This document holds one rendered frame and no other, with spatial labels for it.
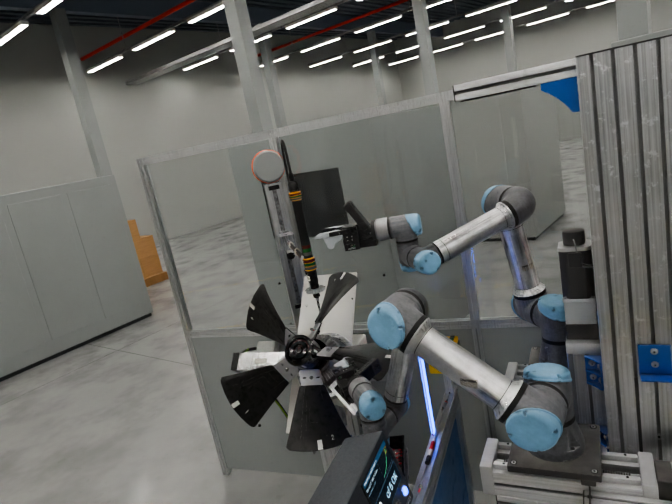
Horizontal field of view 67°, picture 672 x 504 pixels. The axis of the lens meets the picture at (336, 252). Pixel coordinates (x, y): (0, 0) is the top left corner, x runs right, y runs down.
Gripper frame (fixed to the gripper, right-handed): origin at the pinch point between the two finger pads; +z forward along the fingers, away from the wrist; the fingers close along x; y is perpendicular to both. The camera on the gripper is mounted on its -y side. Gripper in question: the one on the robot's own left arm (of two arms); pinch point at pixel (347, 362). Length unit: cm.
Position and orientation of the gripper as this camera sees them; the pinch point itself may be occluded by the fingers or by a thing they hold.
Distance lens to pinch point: 185.4
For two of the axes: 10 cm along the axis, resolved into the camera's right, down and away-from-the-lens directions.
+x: 2.9, 9.3, 2.4
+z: -2.6, -1.6, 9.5
